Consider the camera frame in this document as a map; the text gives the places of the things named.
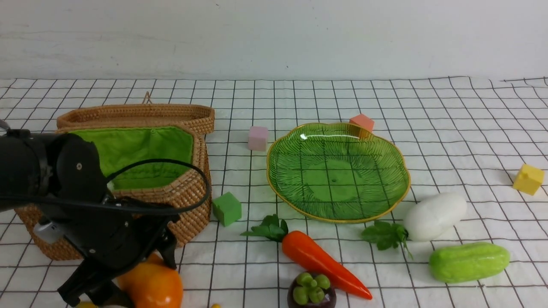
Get yellow toy banana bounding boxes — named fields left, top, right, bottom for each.
left=76, top=301, right=222, bottom=308

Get white checkered tablecloth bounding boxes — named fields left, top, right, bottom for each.
left=0, top=77, right=548, bottom=308

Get salmon orange foam cube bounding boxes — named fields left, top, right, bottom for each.
left=349, top=114, right=375, bottom=132

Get orange toy carrot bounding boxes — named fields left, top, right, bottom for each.
left=241, top=214, right=372, bottom=300

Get woven rattan basket green lining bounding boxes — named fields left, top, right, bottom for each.
left=14, top=124, right=212, bottom=261

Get green foam cube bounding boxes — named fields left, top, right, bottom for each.
left=212, top=192, right=242, bottom=227

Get purple toy mangosteen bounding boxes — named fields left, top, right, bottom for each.
left=286, top=272, right=337, bottom=308

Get green toy cucumber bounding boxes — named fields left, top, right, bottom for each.
left=429, top=242, right=510, bottom=284

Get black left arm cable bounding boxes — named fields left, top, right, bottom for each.
left=0, top=159, right=212, bottom=216

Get yellow foam cube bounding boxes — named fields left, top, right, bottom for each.
left=512, top=164, right=545, bottom=195

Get orange toy mango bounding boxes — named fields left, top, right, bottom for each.
left=117, top=253, right=183, bottom=308

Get white toy radish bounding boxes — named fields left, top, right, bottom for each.
left=361, top=192, right=468, bottom=257

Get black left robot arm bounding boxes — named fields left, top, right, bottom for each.
left=0, top=129, right=179, bottom=308

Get woven rattan basket lid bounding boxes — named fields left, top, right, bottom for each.
left=57, top=92, right=215, bottom=135

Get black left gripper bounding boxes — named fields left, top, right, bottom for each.
left=41, top=201, right=179, bottom=307

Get pink foam cube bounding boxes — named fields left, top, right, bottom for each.
left=248, top=126, right=269, bottom=152

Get green glass leaf plate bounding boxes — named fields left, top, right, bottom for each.
left=266, top=123, right=411, bottom=224

